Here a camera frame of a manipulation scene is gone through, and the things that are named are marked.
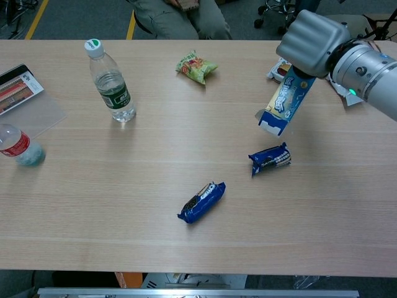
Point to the seated person in grey trousers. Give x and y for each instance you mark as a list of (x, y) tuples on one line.
[(173, 25)]

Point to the pink brown perforated board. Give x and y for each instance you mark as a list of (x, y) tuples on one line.
[(184, 4)]

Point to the clear plastic wrap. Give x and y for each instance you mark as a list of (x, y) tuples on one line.
[(310, 282)]

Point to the orange-brown box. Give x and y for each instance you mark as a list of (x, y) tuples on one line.
[(128, 280)]

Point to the book with red building picture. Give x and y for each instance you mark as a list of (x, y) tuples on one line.
[(17, 88)]

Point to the aluminium rail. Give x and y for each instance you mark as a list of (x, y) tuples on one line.
[(198, 293)]

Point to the green snack bag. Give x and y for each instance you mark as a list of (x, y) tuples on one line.
[(195, 66)]

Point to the large silver foil bag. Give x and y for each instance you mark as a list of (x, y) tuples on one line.
[(350, 100)]

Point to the office chair wheeled base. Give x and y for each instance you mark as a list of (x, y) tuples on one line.
[(273, 12)]

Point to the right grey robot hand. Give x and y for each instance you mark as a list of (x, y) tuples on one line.
[(313, 43)]

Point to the clear plastic sheet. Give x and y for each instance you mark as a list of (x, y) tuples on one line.
[(40, 113)]

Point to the black stand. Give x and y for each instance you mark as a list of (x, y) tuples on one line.
[(384, 28)]

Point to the blue Oreo packet logo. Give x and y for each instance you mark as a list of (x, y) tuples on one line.
[(201, 201)]

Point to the blue Oreo packet white text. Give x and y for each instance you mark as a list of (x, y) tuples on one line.
[(270, 159)]

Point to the red label plastic bottle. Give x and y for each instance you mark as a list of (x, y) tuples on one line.
[(15, 144)]

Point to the blue Oreo cookie box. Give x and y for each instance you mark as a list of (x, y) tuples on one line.
[(287, 104)]

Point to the green label water bottle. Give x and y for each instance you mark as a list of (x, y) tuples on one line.
[(113, 90)]

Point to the white burger print snack packet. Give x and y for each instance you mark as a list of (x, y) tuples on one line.
[(276, 73)]

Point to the grey metal device housing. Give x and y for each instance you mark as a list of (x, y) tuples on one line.
[(192, 281)]

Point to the black tripod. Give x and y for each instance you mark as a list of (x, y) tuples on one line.
[(14, 15)]

